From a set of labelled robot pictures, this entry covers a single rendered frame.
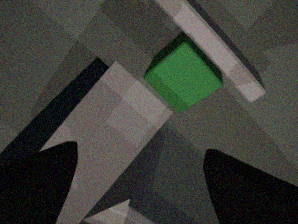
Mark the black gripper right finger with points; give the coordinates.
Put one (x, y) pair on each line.
(243, 194)

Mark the green block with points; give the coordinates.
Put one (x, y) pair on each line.
(182, 73)

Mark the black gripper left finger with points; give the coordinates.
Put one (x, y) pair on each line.
(33, 189)

